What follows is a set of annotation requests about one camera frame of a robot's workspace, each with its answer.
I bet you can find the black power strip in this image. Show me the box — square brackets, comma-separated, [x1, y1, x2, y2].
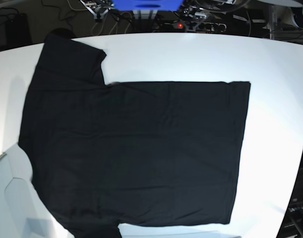
[163, 22, 227, 34]

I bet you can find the black T-shirt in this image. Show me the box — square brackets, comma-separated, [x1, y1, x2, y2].
[18, 35, 251, 238]

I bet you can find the blue plastic box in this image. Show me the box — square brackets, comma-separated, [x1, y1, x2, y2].
[112, 0, 183, 11]

